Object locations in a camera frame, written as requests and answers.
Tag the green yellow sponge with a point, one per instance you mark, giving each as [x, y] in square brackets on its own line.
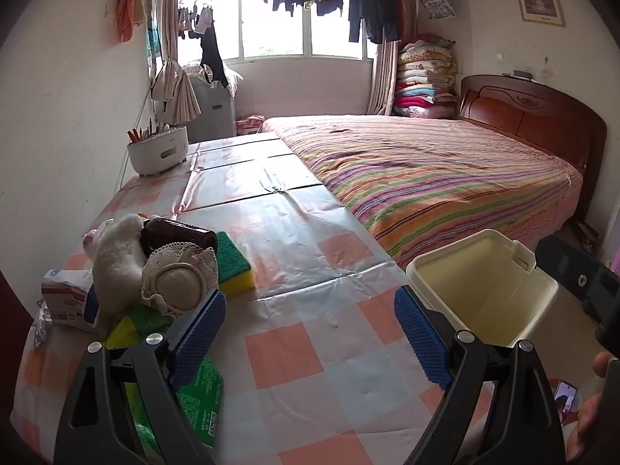
[235, 266]

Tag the small hanging laundry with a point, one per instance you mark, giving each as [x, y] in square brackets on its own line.
[193, 19]

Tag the smartphone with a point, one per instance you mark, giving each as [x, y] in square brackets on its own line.
[565, 399]

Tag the striped tied curtain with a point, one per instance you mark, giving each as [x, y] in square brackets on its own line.
[169, 9]

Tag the row of hanging clothes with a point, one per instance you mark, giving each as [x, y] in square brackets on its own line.
[378, 5]

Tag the grey air cooler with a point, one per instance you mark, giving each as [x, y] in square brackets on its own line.
[213, 111]

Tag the black hanging garment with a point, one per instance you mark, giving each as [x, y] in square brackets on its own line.
[210, 53]

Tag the teal hanging cloth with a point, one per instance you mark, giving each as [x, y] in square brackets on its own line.
[154, 46]

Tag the cream lace doily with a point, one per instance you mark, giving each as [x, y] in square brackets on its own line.
[179, 281]

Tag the person's right hand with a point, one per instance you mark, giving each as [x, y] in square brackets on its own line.
[586, 426]

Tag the white round utensil holder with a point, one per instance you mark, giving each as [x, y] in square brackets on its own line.
[160, 150]

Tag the white fluffy cloth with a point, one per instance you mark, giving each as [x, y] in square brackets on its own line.
[118, 261]

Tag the bed with striped sheet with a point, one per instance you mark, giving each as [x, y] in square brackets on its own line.
[436, 174]

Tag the green plastic packet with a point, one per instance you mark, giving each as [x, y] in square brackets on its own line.
[203, 397]

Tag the orange hanging cloth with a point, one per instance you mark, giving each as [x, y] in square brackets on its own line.
[127, 14]

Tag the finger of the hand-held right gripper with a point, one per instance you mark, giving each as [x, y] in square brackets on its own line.
[564, 264]

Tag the small dark box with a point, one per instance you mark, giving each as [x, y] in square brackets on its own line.
[522, 75]

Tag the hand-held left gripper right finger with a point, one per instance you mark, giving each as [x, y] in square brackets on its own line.
[421, 339]

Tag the pink stool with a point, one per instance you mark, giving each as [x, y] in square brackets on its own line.
[249, 126]

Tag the striped straight curtain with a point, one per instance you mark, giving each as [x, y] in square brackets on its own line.
[382, 82]

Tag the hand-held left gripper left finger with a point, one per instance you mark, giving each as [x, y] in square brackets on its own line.
[193, 344]

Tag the brown bottle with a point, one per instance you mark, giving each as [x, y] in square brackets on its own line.
[184, 237]

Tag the stack of folded quilts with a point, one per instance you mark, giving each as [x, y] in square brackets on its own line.
[426, 77]

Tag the cream plastic trash bin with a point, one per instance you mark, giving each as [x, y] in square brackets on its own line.
[484, 281]

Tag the framed wall picture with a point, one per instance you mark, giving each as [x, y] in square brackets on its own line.
[537, 2]

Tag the wooden headboard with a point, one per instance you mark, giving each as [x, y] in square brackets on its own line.
[533, 121]

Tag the white tissue packet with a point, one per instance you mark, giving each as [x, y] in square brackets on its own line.
[63, 295]

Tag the silver foil wrapper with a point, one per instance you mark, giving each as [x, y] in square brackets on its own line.
[41, 324]

